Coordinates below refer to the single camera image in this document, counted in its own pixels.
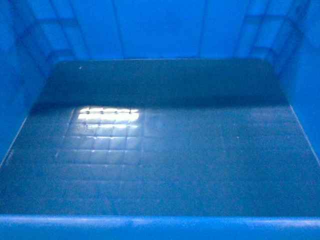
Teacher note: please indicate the large blue plastic crate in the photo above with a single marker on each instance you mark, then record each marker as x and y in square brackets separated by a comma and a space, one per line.
[159, 119]

